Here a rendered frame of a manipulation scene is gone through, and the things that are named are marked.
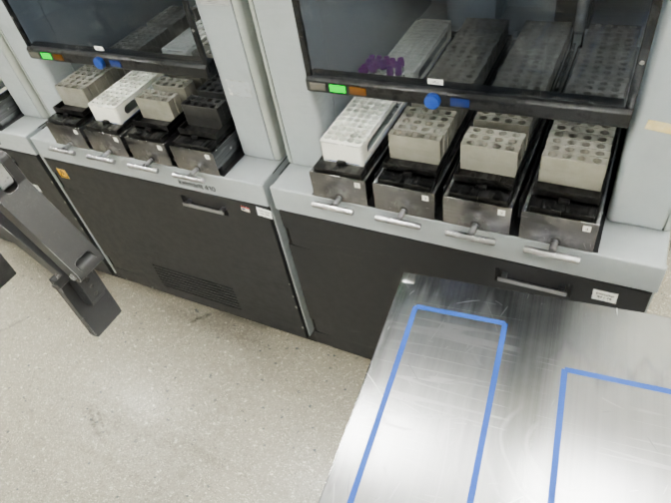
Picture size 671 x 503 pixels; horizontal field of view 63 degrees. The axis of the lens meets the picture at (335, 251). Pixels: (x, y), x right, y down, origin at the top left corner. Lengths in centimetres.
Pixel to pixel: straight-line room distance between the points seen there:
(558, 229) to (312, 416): 99
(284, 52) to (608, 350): 82
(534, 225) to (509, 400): 41
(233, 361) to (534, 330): 126
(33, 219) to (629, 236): 101
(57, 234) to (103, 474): 153
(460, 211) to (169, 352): 127
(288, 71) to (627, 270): 78
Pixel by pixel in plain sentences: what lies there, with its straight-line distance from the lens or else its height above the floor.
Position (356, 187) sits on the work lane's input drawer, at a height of 79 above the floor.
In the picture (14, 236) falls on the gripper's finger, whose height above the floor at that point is 130.
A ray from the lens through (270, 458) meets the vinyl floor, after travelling 173.
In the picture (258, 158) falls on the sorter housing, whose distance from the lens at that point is 144.
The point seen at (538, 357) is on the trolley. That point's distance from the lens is 86.
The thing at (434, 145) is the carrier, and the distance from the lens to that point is 114.
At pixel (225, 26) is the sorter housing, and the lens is 126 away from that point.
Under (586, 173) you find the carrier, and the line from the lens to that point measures 111.
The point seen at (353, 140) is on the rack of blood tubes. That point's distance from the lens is 120.
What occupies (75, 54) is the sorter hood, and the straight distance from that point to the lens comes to 162.
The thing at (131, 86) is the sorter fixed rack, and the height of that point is 86.
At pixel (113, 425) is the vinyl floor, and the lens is 198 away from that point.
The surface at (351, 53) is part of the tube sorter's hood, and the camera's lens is 111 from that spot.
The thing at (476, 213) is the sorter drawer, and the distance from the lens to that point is 112.
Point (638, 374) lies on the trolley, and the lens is 87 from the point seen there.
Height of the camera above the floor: 153
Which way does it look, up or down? 45 degrees down
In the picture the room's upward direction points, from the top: 12 degrees counter-clockwise
